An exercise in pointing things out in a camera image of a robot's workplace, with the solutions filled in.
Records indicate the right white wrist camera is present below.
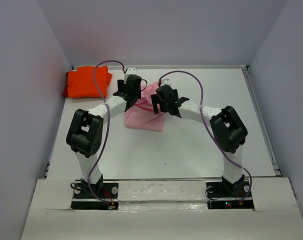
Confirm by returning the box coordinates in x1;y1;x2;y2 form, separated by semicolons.
159;78;172;87

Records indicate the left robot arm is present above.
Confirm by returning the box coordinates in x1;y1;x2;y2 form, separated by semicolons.
66;74;143;198

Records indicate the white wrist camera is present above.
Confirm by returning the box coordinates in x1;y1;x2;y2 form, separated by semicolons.
159;78;172;87
124;67;137;75

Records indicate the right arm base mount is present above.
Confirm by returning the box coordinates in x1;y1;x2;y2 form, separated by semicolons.
205;175;255;210

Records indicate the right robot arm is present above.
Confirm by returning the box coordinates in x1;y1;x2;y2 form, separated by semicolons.
151;84;248;196

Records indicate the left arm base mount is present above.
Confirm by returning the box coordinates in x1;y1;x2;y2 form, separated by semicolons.
70;177;119;211

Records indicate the pink t-shirt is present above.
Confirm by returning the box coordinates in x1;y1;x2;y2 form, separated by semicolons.
124;82;165;132

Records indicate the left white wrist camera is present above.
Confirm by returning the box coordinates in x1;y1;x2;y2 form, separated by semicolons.
124;67;137;75

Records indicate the folded orange t-shirt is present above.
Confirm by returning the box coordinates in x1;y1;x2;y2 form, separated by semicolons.
62;66;113;98

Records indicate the aluminium table edge rail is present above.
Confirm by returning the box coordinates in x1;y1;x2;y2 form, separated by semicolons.
71;64;250;71

